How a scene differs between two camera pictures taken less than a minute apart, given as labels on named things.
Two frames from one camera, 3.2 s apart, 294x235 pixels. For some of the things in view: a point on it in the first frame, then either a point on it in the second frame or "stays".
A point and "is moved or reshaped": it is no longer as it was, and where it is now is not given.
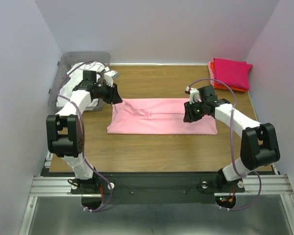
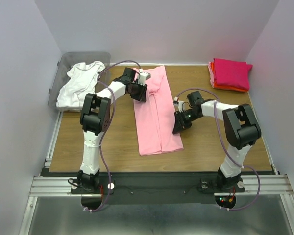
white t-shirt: [74, 76] stays
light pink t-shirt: [156, 116] is moved or reshaped
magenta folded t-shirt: [232, 73] stays
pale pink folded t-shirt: [211, 72] stays
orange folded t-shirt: [215, 84] stays
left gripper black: [114, 97] to [142, 96]
